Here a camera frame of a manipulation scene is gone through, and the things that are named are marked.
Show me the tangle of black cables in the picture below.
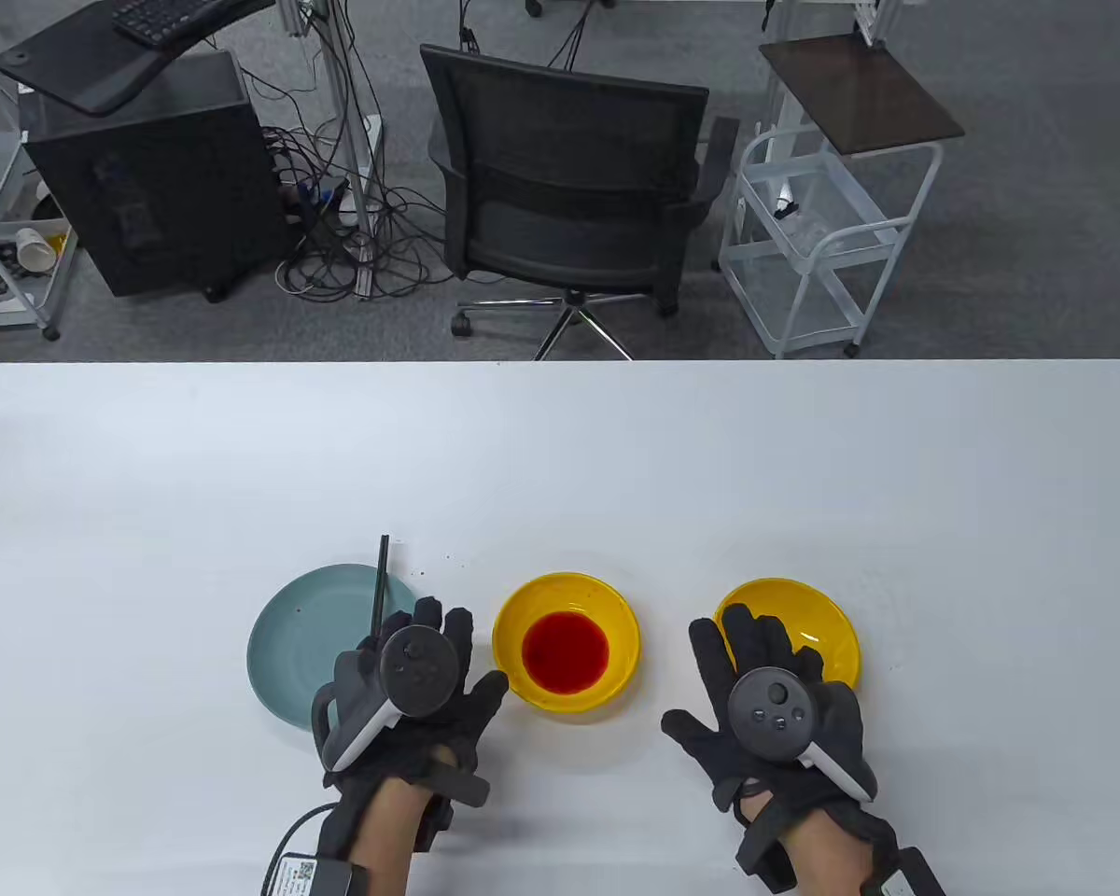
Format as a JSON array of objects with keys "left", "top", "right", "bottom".
[{"left": 252, "top": 121, "right": 458, "bottom": 301}]

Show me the black chopstick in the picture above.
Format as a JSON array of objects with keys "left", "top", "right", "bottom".
[
  {"left": 370, "top": 534, "right": 391, "bottom": 645},
  {"left": 367, "top": 534, "right": 389, "bottom": 647}
]

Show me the white rolling cart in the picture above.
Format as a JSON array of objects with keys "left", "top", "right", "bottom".
[{"left": 717, "top": 126, "right": 944, "bottom": 360}]

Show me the black box with white label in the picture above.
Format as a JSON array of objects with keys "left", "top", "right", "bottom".
[{"left": 266, "top": 845, "right": 374, "bottom": 896}]

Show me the grey white controller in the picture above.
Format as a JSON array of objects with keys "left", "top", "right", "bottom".
[
  {"left": 728, "top": 667, "right": 875, "bottom": 804},
  {"left": 313, "top": 623, "right": 463, "bottom": 774}
]

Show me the red soy sauce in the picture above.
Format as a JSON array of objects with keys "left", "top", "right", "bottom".
[{"left": 522, "top": 611, "right": 610, "bottom": 694}]

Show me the aluminium frame post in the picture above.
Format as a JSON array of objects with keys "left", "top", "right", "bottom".
[
  {"left": 849, "top": 0, "right": 930, "bottom": 48},
  {"left": 313, "top": 0, "right": 379, "bottom": 301}
]

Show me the brown side table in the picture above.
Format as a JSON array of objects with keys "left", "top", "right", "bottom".
[{"left": 759, "top": 35, "right": 967, "bottom": 155}]

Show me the person's left hand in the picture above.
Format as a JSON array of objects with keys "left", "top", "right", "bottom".
[{"left": 313, "top": 597, "right": 511, "bottom": 813}]

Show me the white wire cart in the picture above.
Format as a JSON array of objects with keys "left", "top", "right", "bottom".
[{"left": 0, "top": 84, "right": 80, "bottom": 343}]

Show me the yellow dumpling bowl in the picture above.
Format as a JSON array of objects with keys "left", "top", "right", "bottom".
[{"left": 714, "top": 579, "right": 861, "bottom": 693}]

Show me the person's right hand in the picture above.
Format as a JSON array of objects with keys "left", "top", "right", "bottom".
[{"left": 661, "top": 605, "right": 883, "bottom": 822}]

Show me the black office chair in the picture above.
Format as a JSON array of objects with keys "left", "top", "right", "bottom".
[{"left": 420, "top": 42, "right": 743, "bottom": 361}]

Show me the black keyboard tray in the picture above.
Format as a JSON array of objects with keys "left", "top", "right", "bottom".
[{"left": 0, "top": 0, "right": 276, "bottom": 118}]

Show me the black cable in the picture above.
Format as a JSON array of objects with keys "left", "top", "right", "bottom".
[{"left": 261, "top": 803, "right": 339, "bottom": 871}]

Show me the yellow sauce bowl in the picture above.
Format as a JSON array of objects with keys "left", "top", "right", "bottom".
[{"left": 492, "top": 572, "right": 642, "bottom": 715}]

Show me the black computer tower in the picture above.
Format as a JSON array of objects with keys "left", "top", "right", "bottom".
[{"left": 19, "top": 51, "right": 290, "bottom": 302}]

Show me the person's left forearm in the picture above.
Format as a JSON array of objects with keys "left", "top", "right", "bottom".
[{"left": 341, "top": 779, "right": 427, "bottom": 896}]

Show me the teal plate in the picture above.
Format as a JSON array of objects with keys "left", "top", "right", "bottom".
[{"left": 247, "top": 563, "right": 426, "bottom": 734}]

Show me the black keyboard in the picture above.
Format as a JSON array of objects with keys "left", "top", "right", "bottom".
[{"left": 110, "top": 0, "right": 244, "bottom": 48}]

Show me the person's right forearm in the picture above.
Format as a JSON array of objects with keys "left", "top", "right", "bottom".
[{"left": 775, "top": 810, "right": 883, "bottom": 896}]

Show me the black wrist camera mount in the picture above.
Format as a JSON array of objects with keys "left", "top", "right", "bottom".
[
  {"left": 735, "top": 812, "right": 799, "bottom": 893},
  {"left": 427, "top": 745, "right": 493, "bottom": 809}
]

